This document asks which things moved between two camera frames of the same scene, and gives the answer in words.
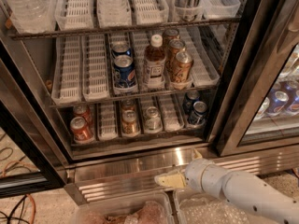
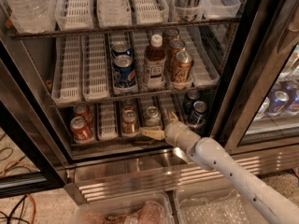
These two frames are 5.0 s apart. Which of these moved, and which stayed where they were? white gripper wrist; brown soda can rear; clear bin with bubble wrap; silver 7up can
Moved: white gripper wrist
Stayed: brown soda can rear; clear bin with bubble wrap; silver 7up can
